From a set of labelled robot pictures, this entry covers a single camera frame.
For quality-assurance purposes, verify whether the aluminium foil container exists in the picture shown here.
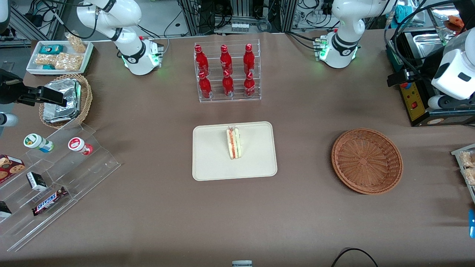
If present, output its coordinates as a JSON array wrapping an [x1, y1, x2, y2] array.
[[43, 79, 82, 123]]

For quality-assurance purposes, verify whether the triangular sandwich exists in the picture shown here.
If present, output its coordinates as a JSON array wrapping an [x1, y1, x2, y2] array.
[[226, 126, 242, 160]]

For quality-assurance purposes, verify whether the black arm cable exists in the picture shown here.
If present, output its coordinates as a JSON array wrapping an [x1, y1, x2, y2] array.
[[384, 0, 459, 80]]

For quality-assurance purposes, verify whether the cookie box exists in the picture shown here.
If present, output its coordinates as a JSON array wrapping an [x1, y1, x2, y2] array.
[[0, 154, 26, 184]]

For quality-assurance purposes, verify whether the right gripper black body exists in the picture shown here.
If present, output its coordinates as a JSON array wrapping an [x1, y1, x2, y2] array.
[[0, 69, 38, 106]]

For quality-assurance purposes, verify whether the clear acrylic stepped stand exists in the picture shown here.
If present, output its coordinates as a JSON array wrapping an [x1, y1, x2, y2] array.
[[0, 122, 121, 253]]

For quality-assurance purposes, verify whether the Snickers chocolate bar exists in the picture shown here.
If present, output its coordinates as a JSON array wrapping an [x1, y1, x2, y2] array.
[[32, 186, 68, 217]]

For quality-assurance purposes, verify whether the aluminium frame rack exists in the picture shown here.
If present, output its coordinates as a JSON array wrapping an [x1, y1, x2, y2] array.
[[178, 0, 297, 36]]

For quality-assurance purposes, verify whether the black yellow countertop appliance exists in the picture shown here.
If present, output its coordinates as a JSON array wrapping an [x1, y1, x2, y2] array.
[[386, 28, 475, 128]]

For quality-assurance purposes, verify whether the small black white box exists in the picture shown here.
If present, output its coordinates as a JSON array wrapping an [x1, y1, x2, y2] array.
[[26, 171, 48, 192]]

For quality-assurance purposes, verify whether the red lidded yogurt cup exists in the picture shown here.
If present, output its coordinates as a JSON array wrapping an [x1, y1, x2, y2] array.
[[68, 137, 94, 156]]

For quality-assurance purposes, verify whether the light tan wicker basket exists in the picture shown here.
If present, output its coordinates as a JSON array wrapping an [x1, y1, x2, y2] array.
[[39, 73, 93, 129]]

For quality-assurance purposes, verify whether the teal cloth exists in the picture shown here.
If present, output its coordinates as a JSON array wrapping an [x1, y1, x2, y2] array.
[[393, 3, 409, 23]]

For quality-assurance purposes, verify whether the brown round wicker basket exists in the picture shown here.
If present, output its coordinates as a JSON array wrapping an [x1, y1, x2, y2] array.
[[331, 128, 403, 195]]

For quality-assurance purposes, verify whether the green lidded yogurt cup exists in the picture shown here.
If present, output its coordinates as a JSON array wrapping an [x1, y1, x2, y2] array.
[[23, 133, 54, 153]]

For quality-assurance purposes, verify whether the orange object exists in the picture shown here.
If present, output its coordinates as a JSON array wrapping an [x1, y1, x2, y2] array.
[[447, 15, 465, 31]]

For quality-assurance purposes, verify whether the white rectangular snack tray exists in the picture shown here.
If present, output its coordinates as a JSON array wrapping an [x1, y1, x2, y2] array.
[[26, 40, 94, 76]]

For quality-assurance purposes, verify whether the black floor cable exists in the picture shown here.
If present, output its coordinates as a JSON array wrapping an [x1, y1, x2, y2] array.
[[331, 247, 379, 267]]

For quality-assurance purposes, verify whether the clear snack tray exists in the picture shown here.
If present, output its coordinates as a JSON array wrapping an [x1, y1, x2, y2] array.
[[451, 144, 475, 204]]

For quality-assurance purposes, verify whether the cream plastic tray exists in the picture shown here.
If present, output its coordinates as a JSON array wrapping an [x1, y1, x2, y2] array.
[[192, 121, 278, 181]]

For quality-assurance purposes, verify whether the red cola bottle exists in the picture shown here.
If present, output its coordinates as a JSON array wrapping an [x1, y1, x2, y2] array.
[[220, 44, 233, 75], [194, 44, 209, 75], [222, 70, 235, 98], [243, 43, 256, 75], [198, 71, 213, 99], [244, 72, 256, 98]]

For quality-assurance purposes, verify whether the clear acrylic bottle rack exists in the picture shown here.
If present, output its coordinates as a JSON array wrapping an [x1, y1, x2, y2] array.
[[194, 39, 262, 103]]

